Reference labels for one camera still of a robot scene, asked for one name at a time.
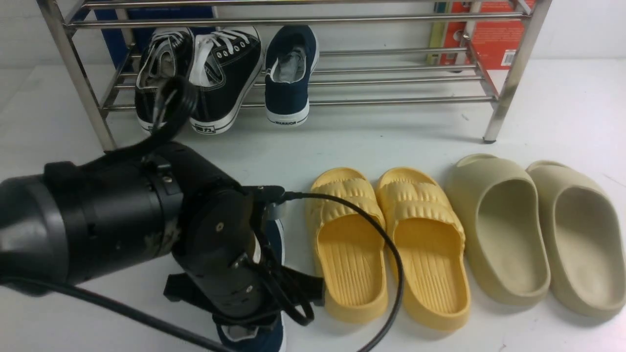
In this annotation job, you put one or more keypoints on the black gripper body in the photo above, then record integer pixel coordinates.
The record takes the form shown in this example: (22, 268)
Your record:
(230, 268)

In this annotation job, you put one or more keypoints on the navy slip-on shoe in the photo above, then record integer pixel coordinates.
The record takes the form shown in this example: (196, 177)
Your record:
(260, 340)
(291, 58)

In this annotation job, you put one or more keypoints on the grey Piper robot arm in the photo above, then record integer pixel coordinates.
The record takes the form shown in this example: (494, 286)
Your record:
(70, 225)

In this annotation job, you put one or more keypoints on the steel shoe rack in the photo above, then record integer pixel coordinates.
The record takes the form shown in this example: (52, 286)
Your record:
(372, 52)

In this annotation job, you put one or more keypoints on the left yellow foam slipper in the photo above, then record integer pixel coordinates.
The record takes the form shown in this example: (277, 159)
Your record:
(348, 251)

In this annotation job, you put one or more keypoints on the yellow foam slipper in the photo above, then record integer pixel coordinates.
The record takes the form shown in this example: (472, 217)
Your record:
(430, 240)
(348, 251)

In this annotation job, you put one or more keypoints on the right black canvas sneaker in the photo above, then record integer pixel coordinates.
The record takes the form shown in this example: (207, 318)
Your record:
(226, 64)

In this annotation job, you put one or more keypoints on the black canvas sneaker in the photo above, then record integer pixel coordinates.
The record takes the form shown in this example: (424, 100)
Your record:
(226, 64)
(168, 54)

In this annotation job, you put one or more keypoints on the left black canvas sneaker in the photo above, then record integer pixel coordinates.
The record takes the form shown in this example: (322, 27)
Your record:
(168, 54)

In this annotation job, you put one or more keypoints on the right yellow foam slipper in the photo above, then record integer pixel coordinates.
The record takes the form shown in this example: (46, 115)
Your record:
(430, 240)

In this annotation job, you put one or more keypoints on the left olive foam slide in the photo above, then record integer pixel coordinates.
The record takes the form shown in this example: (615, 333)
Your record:
(497, 204)

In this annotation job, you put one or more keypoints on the olive foam slide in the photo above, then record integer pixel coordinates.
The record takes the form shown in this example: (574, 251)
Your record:
(581, 231)
(497, 204)

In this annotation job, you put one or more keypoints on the red book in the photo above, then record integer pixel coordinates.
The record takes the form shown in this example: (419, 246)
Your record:
(495, 42)

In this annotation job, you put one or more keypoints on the right olive foam slide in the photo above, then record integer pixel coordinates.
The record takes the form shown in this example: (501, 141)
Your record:
(581, 231)

